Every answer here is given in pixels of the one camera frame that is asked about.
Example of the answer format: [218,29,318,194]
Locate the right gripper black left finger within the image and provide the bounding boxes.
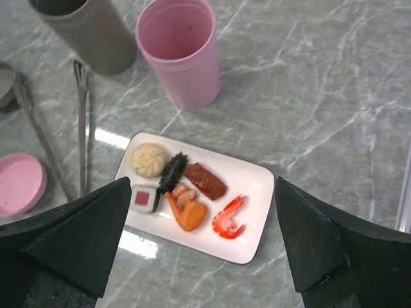
[1,177,132,307]

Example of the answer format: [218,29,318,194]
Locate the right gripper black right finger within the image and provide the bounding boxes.
[275,177,410,307]

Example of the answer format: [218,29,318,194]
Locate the sushi roll piece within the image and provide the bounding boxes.
[130,184,160,214]

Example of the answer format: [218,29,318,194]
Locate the white steamed bun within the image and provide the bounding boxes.
[130,142,170,178]

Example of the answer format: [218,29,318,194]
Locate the black spiky sea cucumber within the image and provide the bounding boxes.
[157,152,188,194]

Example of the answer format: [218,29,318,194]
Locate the orange chicken wing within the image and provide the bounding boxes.
[164,192,208,232]

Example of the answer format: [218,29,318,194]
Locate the brown meat slice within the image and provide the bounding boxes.
[183,162,227,201]

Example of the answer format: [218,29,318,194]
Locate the metal food tongs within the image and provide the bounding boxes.
[13,59,88,201]

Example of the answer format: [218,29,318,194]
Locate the pink round lid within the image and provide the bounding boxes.
[1,153,48,218]

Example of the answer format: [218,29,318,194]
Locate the small orange meat piece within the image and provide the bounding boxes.
[171,183,197,208]

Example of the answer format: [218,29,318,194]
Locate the red shrimp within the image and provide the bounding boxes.
[212,196,247,239]

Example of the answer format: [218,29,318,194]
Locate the white rectangular plate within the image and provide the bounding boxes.
[115,132,275,264]

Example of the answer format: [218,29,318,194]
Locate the grey round lid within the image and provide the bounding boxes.
[0,62,16,108]

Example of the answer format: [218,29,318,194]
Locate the grey cylindrical container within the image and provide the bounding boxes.
[29,0,137,76]

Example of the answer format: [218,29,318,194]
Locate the pink cylindrical container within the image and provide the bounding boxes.
[135,0,221,110]

